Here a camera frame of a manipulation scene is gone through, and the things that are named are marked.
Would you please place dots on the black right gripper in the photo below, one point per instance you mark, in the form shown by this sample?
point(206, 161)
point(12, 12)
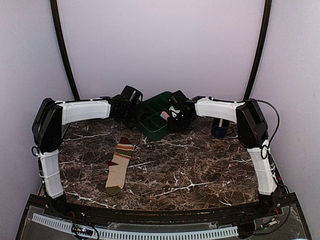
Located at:
point(176, 128)

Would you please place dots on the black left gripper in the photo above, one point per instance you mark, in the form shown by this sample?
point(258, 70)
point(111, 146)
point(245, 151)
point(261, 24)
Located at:
point(140, 114)

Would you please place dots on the pink patterned sock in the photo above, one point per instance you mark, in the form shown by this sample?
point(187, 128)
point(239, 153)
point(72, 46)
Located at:
point(164, 115)

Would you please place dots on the green compartment tray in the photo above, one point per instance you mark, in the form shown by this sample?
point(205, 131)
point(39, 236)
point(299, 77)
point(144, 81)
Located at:
point(153, 125)

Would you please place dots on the beige striped sock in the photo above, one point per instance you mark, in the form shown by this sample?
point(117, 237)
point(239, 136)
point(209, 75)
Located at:
point(117, 167)

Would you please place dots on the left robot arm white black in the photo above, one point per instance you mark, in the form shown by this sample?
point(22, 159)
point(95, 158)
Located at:
point(52, 115)

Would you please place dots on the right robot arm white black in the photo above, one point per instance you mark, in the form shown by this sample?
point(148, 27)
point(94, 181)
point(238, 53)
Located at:
point(252, 132)

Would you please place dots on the dark blue mug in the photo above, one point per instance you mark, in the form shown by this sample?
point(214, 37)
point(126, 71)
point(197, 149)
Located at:
point(221, 132)

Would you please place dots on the small circuit board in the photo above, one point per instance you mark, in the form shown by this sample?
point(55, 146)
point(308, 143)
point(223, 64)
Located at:
point(80, 230)

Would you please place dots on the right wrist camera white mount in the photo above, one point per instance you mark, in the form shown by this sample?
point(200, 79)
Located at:
point(174, 112)

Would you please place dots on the black front rail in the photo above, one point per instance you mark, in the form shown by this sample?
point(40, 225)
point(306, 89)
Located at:
point(103, 216)

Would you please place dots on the white slotted cable duct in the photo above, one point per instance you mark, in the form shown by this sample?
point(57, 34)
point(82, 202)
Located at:
point(109, 234)

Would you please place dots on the left black frame post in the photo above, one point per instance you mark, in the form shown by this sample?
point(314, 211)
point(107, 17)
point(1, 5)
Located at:
point(62, 48)

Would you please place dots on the black frame post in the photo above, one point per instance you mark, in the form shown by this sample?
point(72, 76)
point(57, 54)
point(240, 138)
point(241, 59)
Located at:
point(259, 49)
point(62, 48)

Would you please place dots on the right black frame post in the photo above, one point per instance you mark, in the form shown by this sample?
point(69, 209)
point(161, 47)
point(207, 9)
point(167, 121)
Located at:
point(259, 49)

